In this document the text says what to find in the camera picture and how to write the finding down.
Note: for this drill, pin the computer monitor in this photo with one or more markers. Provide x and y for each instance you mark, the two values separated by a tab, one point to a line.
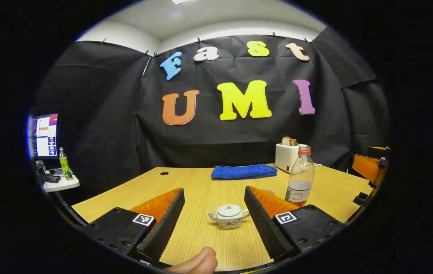
45	137

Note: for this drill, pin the toasted bread slice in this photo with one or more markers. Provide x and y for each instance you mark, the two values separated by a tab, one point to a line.
288	141

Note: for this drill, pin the white toaster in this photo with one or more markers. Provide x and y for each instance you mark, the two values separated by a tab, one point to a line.
286	158

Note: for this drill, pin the ceiling light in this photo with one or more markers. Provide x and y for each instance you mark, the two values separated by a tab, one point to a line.
181	1

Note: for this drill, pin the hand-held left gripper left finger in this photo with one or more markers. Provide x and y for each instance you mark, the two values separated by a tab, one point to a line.
165	224

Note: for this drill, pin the clear plastic water bottle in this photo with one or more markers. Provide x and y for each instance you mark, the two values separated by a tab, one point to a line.
300	179

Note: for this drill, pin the white ceramic teacup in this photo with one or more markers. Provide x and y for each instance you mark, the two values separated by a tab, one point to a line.
229	221

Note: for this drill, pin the white side table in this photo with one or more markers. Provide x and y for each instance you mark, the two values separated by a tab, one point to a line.
64	184

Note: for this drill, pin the green bottle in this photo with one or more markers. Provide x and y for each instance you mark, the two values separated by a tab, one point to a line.
65	165

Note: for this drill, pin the black keyboard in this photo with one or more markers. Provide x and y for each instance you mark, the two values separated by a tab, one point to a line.
51	178

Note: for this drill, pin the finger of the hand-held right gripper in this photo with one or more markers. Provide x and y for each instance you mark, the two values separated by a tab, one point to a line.
366	167
360	198

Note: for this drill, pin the round brown coaster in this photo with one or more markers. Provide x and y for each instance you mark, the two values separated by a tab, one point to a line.
268	192

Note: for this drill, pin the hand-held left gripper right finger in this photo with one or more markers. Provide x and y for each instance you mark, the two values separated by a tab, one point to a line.
264	224

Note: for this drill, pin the blue towel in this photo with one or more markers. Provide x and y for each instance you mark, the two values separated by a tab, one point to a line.
243	171

